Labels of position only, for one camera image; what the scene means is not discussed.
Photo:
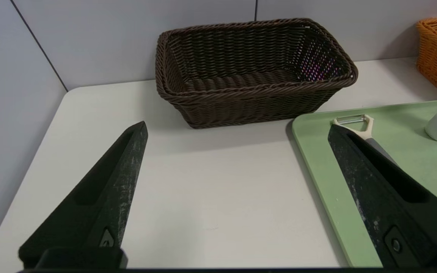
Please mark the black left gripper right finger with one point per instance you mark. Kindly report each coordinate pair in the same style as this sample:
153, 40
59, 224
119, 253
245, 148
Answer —
393, 204

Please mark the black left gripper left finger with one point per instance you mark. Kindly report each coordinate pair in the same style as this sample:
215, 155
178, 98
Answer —
101, 212

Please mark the dark brown wicker basket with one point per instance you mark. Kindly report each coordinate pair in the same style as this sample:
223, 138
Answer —
241, 102

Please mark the light green plastic tray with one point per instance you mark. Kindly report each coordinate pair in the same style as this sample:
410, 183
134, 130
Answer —
328, 178

